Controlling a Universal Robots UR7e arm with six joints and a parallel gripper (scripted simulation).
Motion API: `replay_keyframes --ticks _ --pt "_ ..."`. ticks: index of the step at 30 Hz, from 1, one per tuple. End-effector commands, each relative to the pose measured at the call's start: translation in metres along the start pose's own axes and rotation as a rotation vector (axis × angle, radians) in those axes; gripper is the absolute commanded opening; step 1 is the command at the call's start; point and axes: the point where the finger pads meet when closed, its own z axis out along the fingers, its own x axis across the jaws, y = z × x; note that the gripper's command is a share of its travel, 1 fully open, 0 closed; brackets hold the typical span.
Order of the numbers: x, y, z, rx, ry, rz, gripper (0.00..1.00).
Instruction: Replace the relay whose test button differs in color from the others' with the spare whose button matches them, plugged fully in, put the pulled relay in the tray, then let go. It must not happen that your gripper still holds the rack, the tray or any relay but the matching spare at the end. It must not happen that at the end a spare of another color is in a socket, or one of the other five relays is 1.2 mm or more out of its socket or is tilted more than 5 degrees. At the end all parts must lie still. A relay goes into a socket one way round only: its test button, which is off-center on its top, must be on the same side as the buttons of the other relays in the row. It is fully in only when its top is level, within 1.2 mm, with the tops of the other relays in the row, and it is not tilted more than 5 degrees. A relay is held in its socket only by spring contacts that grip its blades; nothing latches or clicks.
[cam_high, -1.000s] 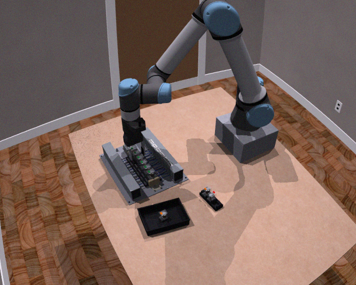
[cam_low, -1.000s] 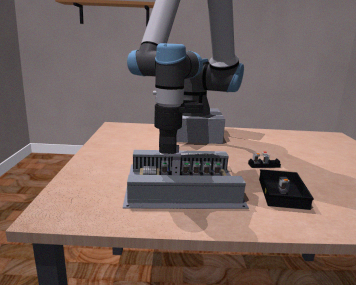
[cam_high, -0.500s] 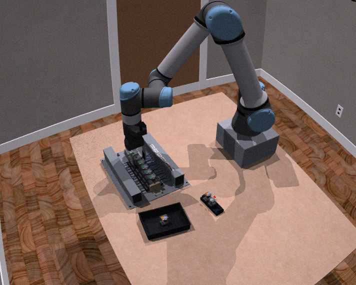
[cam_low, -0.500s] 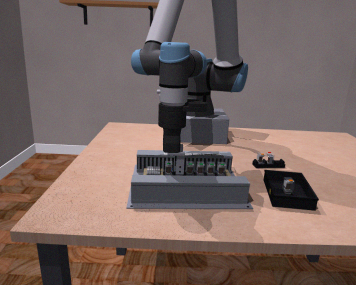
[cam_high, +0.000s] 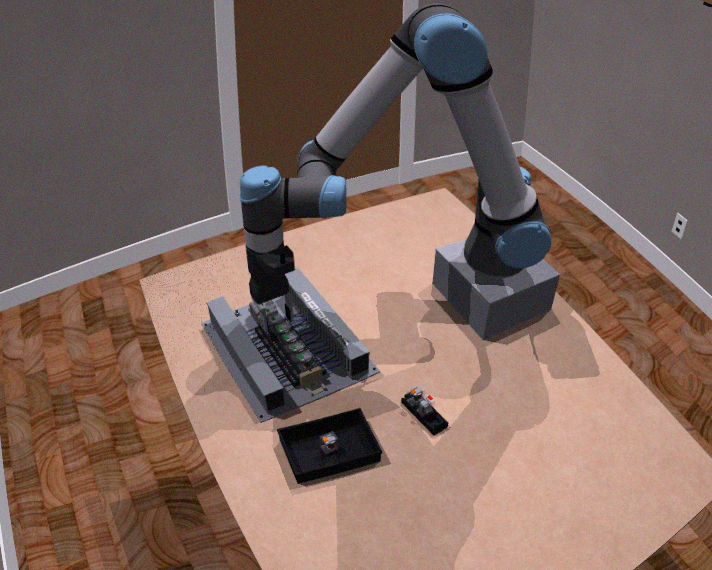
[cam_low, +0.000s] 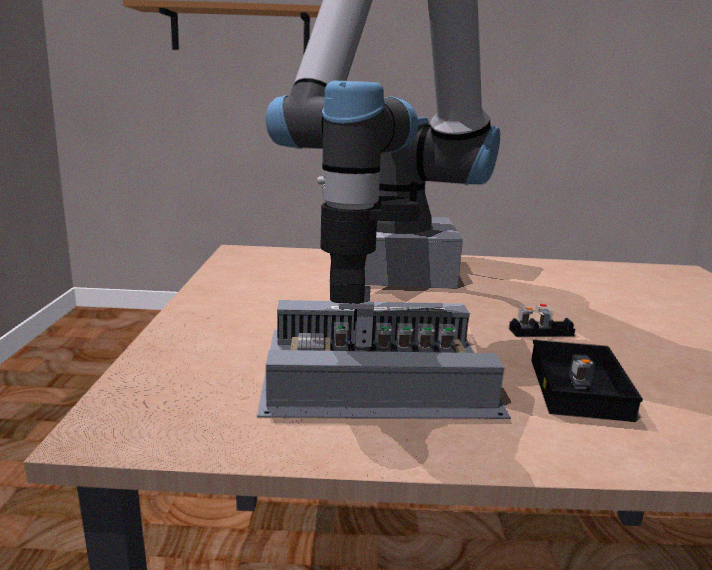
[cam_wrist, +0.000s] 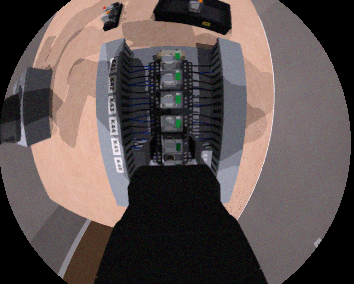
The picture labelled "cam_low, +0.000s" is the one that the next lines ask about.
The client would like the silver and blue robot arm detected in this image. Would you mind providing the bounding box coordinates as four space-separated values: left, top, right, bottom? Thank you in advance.
266 0 500 234

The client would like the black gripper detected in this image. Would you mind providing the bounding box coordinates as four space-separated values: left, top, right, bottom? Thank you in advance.
317 170 420 347

